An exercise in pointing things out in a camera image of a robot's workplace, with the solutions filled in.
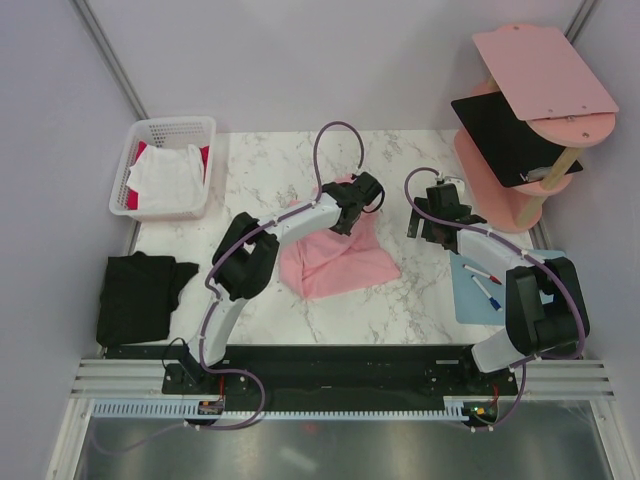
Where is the pink t shirt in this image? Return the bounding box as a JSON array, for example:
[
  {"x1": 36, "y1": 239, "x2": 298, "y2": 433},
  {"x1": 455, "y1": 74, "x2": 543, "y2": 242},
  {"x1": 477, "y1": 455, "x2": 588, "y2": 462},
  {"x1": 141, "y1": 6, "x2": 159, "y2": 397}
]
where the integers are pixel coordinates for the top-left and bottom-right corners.
[{"x1": 278, "y1": 174, "x2": 402, "y2": 301}]

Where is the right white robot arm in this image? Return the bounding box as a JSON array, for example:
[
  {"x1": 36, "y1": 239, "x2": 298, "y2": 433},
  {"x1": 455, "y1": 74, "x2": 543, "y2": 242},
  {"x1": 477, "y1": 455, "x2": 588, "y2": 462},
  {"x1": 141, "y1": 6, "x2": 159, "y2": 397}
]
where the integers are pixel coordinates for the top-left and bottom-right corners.
[{"x1": 404, "y1": 182, "x2": 590, "y2": 394}]

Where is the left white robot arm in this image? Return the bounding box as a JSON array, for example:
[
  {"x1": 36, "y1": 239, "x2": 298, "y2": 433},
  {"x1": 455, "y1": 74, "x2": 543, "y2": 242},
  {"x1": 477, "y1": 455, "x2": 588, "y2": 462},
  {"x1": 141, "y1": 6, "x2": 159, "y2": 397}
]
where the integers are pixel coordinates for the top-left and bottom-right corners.
[{"x1": 162, "y1": 173, "x2": 385, "y2": 395}]

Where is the black board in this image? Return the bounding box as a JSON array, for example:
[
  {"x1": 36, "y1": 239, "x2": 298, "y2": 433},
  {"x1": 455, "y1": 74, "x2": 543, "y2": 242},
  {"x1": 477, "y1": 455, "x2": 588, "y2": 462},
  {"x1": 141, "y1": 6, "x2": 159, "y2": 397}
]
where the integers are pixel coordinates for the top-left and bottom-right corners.
[{"x1": 451, "y1": 92, "x2": 565, "y2": 188}]

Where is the red capped marker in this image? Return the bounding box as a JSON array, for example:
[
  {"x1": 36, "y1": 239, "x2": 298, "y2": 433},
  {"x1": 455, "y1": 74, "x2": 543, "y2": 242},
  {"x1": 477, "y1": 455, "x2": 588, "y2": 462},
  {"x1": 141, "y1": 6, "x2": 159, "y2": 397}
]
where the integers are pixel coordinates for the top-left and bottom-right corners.
[{"x1": 462, "y1": 264, "x2": 502, "y2": 285}]

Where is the light blue mat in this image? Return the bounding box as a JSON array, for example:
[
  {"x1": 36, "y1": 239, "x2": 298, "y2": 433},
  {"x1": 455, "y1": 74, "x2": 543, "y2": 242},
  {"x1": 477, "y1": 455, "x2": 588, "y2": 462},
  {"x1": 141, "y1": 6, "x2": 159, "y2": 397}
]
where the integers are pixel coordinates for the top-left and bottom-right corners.
[{"x1": 449, "y1": 250, "x2": 565, "y2": 327}]

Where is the blue capped marker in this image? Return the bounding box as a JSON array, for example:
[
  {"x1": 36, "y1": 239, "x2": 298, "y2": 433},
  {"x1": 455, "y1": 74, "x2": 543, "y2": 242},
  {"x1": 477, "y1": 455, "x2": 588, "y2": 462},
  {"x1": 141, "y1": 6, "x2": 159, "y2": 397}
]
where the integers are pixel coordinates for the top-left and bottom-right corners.
[{"x1": 471, "y1": 275, "x2": 502, "y2": 312}]

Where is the pink tiered shelf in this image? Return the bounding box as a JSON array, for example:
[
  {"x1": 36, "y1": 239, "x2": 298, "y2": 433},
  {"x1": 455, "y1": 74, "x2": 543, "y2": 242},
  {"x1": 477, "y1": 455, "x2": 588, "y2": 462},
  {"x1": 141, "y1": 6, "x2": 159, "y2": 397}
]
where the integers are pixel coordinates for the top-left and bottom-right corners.
[{"x1": 454, "y1": 24, "x2": 619, "y2": 233}]

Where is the white t shirt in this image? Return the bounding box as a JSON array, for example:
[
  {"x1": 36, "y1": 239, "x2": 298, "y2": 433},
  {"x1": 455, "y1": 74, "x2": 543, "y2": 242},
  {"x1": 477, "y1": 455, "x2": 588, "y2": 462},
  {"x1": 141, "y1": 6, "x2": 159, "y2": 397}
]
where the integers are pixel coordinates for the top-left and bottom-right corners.
[{"x1": 126, "y1": 142, "x2": 207, "y2": 211}]

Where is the white plastic basket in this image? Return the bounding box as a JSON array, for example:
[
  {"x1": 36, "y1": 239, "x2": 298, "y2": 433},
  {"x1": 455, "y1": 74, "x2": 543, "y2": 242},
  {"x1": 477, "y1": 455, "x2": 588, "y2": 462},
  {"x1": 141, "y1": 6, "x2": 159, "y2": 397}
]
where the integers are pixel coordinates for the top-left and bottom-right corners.
[{"x1": 109, "y1": 116, "x2": 217, "y2": 222}]

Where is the black t shirt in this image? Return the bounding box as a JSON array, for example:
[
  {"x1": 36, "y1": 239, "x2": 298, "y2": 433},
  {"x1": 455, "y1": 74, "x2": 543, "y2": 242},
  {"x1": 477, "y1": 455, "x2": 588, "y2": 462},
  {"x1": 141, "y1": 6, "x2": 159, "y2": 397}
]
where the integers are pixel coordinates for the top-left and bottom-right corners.
[{"x1": 96, "y1": 251, "x2": 199, "y2": 348}]

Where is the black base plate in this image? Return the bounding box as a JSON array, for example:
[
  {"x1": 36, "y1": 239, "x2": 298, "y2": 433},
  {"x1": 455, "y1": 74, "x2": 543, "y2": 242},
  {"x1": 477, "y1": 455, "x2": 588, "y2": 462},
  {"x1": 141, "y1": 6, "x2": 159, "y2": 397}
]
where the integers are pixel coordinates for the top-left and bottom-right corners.
[{"x1": 106, "y1": 345, "x2": 518, "y2": 414}]

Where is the white cable duct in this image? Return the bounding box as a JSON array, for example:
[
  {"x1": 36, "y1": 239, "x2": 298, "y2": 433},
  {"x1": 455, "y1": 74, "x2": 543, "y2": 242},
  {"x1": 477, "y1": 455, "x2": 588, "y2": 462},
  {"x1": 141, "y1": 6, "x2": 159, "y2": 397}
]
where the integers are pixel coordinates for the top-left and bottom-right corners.
[{"x1": 92, "y1": 399, "x2": 496, "y2": 421}]

